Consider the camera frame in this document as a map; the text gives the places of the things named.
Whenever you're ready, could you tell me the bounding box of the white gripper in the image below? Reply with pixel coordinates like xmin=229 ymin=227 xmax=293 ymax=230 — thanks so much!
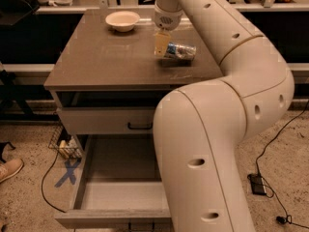
xmin=154 ymin=5 xmax=183 ymax=56

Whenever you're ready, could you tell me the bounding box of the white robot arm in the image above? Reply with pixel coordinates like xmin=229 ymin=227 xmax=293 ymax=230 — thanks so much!
xmin=153 ymin=0 xmax=295 ymax=232

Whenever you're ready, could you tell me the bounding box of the grey drawer cabinet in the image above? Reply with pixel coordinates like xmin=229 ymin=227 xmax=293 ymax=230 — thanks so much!
xmin=44 ymin=9 xmax=222 ymax=150

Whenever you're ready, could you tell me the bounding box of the closed grey upper drawer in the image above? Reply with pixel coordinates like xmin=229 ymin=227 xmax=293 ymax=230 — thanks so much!
xmin=57 ymin=107 xmax=155 ymax=134

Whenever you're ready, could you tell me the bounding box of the open grey drawer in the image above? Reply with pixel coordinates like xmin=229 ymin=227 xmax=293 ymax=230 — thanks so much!
xmin=55 ymin=134 xmax=172 ymax=232

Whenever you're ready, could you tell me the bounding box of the white bowl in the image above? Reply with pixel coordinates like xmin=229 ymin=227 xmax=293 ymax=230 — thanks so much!
xmin=105 ymin=11 xmax=140 ymax=32

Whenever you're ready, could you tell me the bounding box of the black power adapter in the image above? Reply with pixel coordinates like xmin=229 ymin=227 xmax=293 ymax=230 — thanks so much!
xmin=247 ymin=174 xmax=267 ymax=195

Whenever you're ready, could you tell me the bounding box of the tan shoe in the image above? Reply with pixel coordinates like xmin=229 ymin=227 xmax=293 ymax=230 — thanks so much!
xmin=0 ymin=159 xmax=24 ymax=183

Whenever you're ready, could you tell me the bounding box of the black drawer handle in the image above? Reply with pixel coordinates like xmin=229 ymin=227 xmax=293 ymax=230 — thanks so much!
xmin=127 ymin=122 xmax=153 ymax=131

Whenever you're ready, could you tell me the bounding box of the wire basket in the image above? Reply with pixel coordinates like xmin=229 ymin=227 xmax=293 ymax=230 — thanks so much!
xmin=48 ymin=125 xmax=82 ymax=160

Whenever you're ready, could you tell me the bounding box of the black floor cable left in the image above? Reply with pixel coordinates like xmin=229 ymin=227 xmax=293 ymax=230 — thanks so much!
xmin=41 ymin=148 xmax=67 ymax=214

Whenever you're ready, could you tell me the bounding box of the black floor cable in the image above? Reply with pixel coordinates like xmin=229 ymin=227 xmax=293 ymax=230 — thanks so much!
xmin=255 ymin=100 xmax=309 ymax=229
xmin=41 ymin=148 xmax=67 ymax=214

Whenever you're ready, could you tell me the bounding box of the black floor cable right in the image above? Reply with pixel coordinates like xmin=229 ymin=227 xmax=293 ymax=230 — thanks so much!
xmin=255 ymin=100 xmax=309 ymax=229

